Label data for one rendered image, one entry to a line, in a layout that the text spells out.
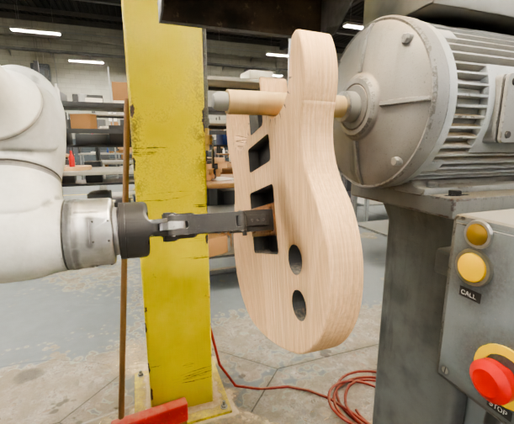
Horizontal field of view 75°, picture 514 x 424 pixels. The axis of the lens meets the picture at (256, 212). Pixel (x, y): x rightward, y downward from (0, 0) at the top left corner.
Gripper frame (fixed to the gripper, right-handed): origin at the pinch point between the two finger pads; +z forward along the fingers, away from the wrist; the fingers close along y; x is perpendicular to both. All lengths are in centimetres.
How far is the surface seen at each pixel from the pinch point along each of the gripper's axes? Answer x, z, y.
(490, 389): -17.8, 11.9, 25.0
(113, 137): 144, -41, -446
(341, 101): 16.5, 11.4, 7.4
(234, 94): 16.5, -5.0, 7.3
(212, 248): -12, 38, -216
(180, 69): 60, 1, -73
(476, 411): -35, 35, 4
